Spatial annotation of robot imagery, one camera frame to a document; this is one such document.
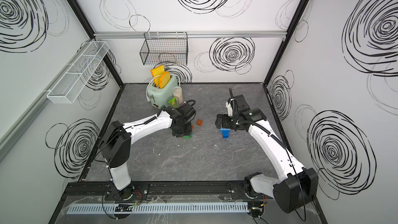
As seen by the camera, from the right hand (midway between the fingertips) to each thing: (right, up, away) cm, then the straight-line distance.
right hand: (224, 123), depth 77 cm
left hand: (-19, -8, +9) cm, 22 cm away
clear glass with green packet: (-30, +10, +25) cm, 41 cm away
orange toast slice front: (-34, +24, +17) cm, 45 cm away
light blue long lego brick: (+3, -8, +15) cm, 18 cm away
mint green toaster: (-39, +13, +19) cm, 45 cm away
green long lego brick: (-19, -9, +9) cm, 23 cm away
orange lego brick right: (-13, -2, +19) cm, 23 cm away
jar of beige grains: (-28, +17, +27) cm, 43 cm away
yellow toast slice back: (-40, +29, +21) cm, 54 cm away
